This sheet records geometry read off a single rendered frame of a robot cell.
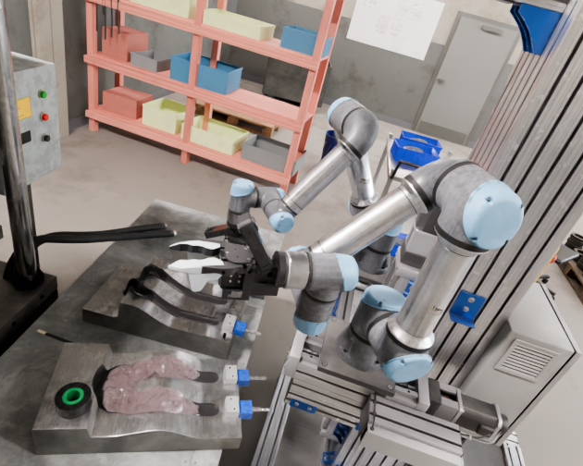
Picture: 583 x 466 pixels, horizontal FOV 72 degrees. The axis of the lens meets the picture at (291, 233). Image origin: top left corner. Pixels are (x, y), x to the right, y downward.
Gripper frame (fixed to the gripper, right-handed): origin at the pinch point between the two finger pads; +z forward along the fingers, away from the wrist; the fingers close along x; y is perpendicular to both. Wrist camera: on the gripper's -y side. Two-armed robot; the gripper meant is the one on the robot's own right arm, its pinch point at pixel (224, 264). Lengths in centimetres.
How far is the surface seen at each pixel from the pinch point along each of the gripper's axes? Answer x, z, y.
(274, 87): 622, 39, -74
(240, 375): -40.5, 10.1, 17.7
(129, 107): 297, 40, -182
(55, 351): -44, 16, -39
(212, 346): -30.5, 11.2, 6.0
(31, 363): -50, 16, -42
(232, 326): -26.4, 4.7, 10.9
